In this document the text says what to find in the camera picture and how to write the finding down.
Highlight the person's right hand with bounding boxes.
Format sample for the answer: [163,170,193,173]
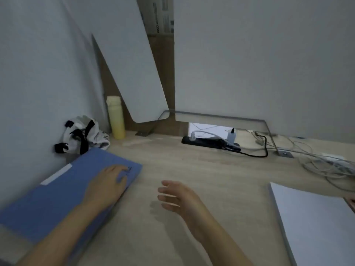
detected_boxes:
[157,180,209,228]

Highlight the person's left hand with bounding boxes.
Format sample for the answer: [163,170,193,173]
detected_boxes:
[82,164,131,211]

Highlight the blue folder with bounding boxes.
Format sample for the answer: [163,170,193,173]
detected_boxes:
[0,147,143,265]

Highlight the stack of white paper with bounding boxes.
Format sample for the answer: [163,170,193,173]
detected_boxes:
[269,182,355,266]

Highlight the person's right forearm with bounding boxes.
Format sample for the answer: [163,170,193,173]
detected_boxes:
[184,207,256,266]

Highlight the person's left forearm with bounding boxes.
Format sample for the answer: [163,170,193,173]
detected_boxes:
[15,199,111,266]

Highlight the white black printed bag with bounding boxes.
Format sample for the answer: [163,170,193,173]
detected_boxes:
[54,115,111,156]

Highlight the yellow bottle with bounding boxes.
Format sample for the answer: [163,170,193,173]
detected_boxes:
[106,95,126,140]

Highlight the loose white papers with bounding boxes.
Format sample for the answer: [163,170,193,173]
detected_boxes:
[189,122,232,136]

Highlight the white charger adapter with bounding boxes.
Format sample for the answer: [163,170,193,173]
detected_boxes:
[226,127,238,144]

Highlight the white rounded board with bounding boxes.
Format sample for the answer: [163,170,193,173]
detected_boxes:
[60,0,169,124]

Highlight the brown cardboard board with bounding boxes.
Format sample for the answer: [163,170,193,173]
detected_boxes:
[93,0,190,137]

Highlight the large white board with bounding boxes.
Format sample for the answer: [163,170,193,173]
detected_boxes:
[173,0,355,141]

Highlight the tangle of white cables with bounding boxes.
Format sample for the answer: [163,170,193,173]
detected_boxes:
[244,129,355,191]

